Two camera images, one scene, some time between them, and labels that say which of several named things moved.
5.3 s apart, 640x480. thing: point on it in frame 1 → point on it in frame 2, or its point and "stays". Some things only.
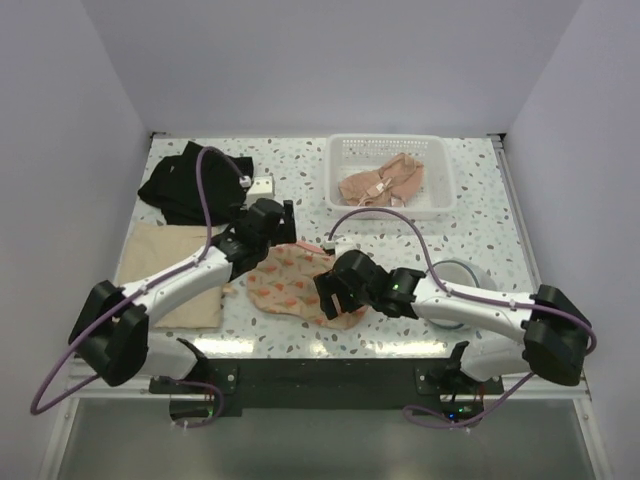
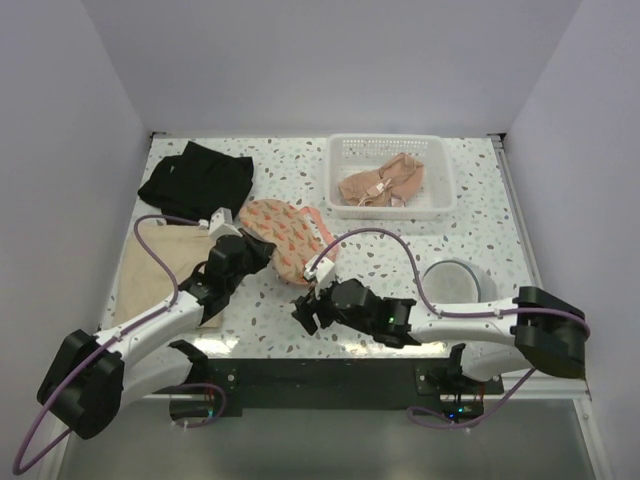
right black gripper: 329,284 → 309,304
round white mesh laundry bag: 463,272 stays
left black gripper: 282,230 → 252,248
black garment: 171,186 stays
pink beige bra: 398,177 stays
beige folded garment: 155,247 stays
